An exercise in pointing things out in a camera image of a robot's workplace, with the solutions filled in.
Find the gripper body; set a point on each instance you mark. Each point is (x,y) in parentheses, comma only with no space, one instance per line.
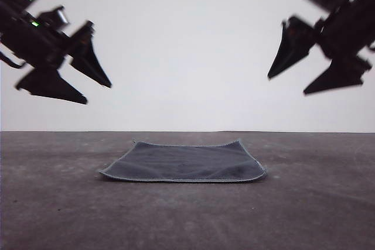
(348,30)
(38,45)

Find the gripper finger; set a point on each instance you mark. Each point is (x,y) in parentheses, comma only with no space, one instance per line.
(49,84)
(293,48)
(90,62)
(342,74)

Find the purple towel with grey hem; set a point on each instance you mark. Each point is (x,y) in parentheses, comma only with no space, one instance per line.
(181,162)

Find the grey table cloth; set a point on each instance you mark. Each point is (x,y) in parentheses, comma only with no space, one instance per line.
(187,215)

